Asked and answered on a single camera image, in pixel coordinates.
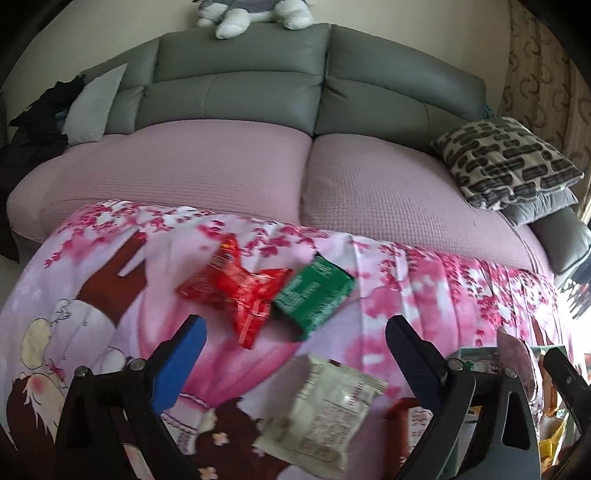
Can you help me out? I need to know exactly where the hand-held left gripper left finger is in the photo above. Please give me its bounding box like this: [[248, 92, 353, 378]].
[[54, 315, 208, 480]]

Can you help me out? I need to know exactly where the black-white patterned cushion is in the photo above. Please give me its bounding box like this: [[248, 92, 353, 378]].
[[431, 116, 585, 210]]

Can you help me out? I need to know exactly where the white snack packet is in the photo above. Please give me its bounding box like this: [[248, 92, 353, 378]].
[[252, 354, 389, 478]]

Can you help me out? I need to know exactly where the pink sofa cover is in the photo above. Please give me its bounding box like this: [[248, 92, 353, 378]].
[[7, 117, 555, 282]]

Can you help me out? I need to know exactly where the yellow snack packet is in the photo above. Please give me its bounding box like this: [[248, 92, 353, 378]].
[[538, 406, 568, 462]]

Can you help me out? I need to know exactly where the printed blanket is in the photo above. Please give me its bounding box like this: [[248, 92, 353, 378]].
[[0, 199, 573, 480]]

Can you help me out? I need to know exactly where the grey sofa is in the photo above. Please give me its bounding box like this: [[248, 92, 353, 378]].
[[78, 23, 591, 287]]

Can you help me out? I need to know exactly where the red-white snack packet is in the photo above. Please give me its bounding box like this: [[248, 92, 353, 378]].
[[388, 399, 430, 462]]

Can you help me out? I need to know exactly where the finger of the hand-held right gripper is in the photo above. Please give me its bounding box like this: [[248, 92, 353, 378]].
[[542, 348, 591, 416]]

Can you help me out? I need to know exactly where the grey cushion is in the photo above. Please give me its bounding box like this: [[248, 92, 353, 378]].
[[503, 189, 580, 227]]

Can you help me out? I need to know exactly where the pink snack packet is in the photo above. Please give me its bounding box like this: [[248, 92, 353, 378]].
[[496, 330, 546, 439]]

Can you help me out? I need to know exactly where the dark clothes pile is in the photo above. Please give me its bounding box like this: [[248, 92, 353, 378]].
[[0, 76, 86, 264]]

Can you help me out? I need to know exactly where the green snack packet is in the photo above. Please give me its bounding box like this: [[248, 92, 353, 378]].
[[272, 255, 356, 341]]

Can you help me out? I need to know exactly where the patterned curtain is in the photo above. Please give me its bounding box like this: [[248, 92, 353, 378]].
[[499, 0, 591, 171]]

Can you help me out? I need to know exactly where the light grey pillow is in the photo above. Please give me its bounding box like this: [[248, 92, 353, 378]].
[[62, 63, 129, 144]]

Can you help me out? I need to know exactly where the red snack packet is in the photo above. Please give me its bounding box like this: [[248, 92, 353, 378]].
[[175, 233, 291, 349]]

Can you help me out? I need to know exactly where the grey-white plush toy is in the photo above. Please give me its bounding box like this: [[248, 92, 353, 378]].
[[193, 0, 315, 39]]

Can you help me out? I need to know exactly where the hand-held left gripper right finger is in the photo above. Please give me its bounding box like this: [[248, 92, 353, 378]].
[[385, 315, 541, 480]]

